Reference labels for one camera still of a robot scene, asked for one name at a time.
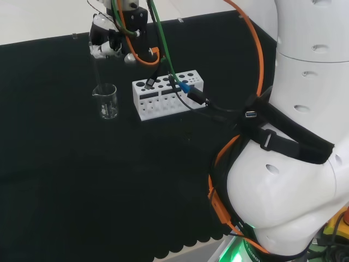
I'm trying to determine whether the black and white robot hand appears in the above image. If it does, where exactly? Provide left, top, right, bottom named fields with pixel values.
left=88, top=13, right=137, bottom=66

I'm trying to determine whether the clear glass rod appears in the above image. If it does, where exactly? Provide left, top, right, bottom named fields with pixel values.
left=93, top=56, right=106, bottom=111

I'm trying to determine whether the white test tube rack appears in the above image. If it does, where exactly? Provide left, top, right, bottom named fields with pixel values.
left=131, top=69, right=207, bottom=122

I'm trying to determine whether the clear glass beaker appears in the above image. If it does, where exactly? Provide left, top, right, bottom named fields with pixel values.
left=92, top=83, right=118, bottom=120

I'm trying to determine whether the black bench cloth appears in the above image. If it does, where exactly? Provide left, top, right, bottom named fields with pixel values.
left=0, top=10, right=279, bottom=262

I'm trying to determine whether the yellow stop button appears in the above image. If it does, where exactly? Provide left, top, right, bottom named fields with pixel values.
left=323, top=206, right=349, bottom=246

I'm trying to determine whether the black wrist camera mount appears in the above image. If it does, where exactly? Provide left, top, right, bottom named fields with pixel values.
left=121, top=7, right=149, bottom=57

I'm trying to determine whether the green cable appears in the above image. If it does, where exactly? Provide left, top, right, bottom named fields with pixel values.
left=110, top=0, right=182, bottom=85

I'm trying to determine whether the black cable with USB plug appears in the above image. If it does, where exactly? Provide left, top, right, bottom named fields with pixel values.
left=145, top=63, right=165, bottom=91

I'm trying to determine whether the black cable with blue connector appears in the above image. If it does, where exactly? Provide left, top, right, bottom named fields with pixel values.
left=167, top=72, right=248, bottom=122

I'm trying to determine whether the orange cable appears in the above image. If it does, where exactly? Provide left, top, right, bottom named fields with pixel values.
left=117, top=0, right=272, bottom=256

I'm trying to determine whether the black arm strap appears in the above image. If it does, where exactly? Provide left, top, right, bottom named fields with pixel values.
left=239, top=86, right=335, bottom=165

